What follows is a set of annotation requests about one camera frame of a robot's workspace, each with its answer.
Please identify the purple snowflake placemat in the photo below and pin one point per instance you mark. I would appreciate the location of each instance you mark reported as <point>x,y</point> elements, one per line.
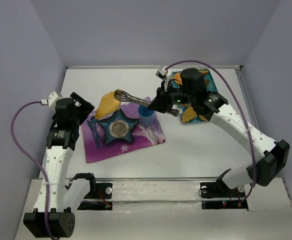
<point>142,137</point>

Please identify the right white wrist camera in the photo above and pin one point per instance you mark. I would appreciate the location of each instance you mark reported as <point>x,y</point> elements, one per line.
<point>163,73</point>

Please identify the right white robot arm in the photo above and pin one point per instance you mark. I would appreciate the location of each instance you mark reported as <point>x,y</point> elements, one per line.
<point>270,156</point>

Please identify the teal star-shaped plate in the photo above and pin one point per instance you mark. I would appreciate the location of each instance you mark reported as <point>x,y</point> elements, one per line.
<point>118,127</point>

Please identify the metal tongs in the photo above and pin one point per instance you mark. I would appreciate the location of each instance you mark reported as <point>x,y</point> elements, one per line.
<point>123,96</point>

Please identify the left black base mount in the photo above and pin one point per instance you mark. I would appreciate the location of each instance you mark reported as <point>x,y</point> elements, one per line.
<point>98,200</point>

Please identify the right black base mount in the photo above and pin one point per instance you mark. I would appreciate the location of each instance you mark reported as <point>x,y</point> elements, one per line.
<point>216,196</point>

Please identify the orange glazed donut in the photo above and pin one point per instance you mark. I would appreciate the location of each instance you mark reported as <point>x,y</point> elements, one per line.
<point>177,79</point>

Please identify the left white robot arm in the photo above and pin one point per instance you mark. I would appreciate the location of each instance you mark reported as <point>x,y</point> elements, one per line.
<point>53,212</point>

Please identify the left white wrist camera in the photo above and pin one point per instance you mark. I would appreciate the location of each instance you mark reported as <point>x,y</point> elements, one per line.
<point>51,100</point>

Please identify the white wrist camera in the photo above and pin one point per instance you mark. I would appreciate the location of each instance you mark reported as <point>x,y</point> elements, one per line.
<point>163,73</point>
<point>51,100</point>

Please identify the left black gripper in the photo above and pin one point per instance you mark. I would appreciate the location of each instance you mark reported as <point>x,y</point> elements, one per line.
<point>82,105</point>

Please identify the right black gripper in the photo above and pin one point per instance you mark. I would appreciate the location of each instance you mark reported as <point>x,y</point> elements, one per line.
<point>162,100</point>

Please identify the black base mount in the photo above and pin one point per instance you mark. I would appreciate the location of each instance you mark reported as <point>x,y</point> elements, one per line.
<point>98,200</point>
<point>216,196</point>

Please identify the long yellow bread loaf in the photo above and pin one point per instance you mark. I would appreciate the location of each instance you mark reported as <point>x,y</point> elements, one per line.
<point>108,104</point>

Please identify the blue plastic cup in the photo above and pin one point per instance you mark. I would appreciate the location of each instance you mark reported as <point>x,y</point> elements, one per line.
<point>146,116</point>

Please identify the blue plastic spoon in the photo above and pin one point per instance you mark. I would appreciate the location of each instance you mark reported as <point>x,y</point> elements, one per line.
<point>94,120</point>

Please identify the teal floral tray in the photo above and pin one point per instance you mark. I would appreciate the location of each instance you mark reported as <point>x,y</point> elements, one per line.
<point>182,107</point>

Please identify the speckled bread slice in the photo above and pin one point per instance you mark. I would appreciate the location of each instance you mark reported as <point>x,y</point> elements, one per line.
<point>188,115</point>

